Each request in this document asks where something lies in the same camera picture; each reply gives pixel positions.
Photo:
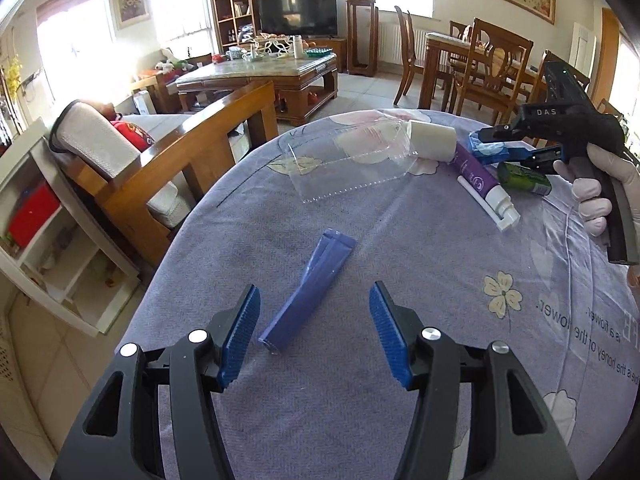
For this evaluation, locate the wooden armchair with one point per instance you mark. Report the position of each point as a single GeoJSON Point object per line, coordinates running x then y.
{"type": "Point", "coordinates": [150, 87]}

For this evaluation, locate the purple toothpaste tube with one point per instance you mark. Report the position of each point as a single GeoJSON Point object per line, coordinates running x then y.
{"type": "Point", "coordinates": [477, 175]}

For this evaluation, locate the wooden dining chair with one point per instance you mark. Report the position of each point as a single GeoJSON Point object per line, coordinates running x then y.
{"type": "Point", "coordinates": [459, 32]}
{"type": "Point", "coordinates": [492, 60]}
{"type": "Point", "coordinates": [584, 77]}
{"type": "Point", "coordinates": [407, 50]}

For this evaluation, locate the blue snack wrapper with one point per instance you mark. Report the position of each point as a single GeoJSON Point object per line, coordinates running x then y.
{"type": "Point", "coordinates": [487, 148]}

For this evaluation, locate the window with brown blind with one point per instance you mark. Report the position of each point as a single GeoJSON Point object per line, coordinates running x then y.
{"type": "Point", "coordinates": [75, 50]}

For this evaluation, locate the green tray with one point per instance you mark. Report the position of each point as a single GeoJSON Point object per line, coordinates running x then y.
{"type": "Point", "coordinates": [318, 52]}

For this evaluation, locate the tall wooden stand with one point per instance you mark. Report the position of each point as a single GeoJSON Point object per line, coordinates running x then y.
{"type": "Point", "coordinates": [362, 35]}

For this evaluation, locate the white radiator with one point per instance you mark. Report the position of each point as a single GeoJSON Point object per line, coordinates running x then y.
{"type": "Point", "coordinates": [387, 42]}

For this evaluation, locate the blue squeeze tube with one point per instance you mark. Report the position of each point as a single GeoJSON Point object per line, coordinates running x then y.
{"type": "Point", "coordinates": [305, 295]}

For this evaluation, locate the wooden dining table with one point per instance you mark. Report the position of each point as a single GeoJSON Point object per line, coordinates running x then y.
{"type": "Point", "coordinates": [445, 42]}

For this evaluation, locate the white bottle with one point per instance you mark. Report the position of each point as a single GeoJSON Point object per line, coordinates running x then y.
{"type": "Point", "coordinates": [297, 46]}

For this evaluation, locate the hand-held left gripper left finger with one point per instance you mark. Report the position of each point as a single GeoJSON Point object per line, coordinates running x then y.
{"type": "Point", "coordinates": [240, 340]}

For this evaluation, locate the wooden coffee table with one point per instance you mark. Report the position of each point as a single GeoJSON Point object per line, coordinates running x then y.
{"type": "Point", "coordinates": [260, 72]}

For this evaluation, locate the green small bottle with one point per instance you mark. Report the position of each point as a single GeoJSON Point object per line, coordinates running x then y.
{"type": "Point", "coordinates": [522, 179]}

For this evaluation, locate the white sofa back cushion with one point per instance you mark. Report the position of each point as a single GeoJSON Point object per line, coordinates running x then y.
{"type": "Point", "coordinates": [95, 140]}

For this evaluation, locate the white foam roll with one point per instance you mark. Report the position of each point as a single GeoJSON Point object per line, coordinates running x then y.
{"type": "Point", "coordinates": [431, 141]}

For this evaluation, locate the wooden sofa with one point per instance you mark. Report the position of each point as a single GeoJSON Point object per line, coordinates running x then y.
{"type": "Point", "coordinates": [200, 140]}

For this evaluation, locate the white door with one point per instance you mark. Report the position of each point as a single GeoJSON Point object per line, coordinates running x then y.
{"type": "Point", "coordinates": [582, 50]}

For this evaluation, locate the yellow artificial flowers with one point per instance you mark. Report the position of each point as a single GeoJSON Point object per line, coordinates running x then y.
{"type": "Point", "coordinates": [15, 72]}

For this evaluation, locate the wooden television stand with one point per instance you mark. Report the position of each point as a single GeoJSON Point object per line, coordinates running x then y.
{"type": "Point", "coordinates": [337, 52]}

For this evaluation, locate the pile of plush toys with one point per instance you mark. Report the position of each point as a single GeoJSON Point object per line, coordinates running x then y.
{"type": "Point", "coordinates": [175, 62]}

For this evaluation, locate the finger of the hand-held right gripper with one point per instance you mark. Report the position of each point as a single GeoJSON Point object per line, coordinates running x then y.
{"type": "Point", "coordinates": [537, 155]}
{"type": "Point", "coordinates": [500, 132]}

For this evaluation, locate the clear plastic container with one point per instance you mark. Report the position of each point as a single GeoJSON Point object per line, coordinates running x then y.
{"type": "Point", "coordinates": [345, 170]}

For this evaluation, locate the black television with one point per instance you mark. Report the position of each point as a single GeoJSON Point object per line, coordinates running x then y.
{"type": "Point", "coordinates": [297, 14]}

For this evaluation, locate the person's right hand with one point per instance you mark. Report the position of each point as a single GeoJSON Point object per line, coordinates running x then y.
{"type": "Point", "coordinates": [595, 205]}

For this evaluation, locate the small framed flower picture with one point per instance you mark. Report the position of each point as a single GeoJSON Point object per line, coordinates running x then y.
{"type": "Point", "coordinates": [131, 5]}

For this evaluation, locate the wooden bookshelf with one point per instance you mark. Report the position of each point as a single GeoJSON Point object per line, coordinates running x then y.
{"type": "Point", "coordinates": [255, 5]}

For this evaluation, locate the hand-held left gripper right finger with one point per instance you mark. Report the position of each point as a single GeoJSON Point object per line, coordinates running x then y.
{"type": "Point", "coordinates": [387, 340]}

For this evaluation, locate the white shelf unit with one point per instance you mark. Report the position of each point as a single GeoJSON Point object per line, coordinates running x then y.
{"type": "Point", "coordinates": [60, 270]}

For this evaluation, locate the tall plain window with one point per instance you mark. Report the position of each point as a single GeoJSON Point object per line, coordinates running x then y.
{"type": "Point", "coordinates": [177, 5]}

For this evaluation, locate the red storage box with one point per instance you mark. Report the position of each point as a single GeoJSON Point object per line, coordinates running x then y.
{"type": "Point", "coordinates": [32, 215]}

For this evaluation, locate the red cushion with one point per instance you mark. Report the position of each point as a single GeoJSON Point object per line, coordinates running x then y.
{"type": "Point", "coordinates": [132, 135]}

